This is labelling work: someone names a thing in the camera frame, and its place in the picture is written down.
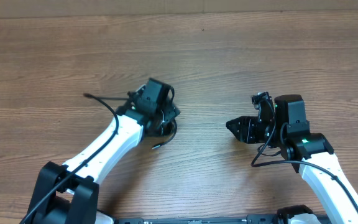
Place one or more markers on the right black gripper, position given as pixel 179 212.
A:
pixel 247 130

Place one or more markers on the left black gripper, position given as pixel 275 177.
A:
pixel 171 111

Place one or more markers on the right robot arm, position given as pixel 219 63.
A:
pixel 281 123

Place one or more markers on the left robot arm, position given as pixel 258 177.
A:
pixel 68 193

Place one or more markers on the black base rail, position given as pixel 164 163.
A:
pixel 293 214

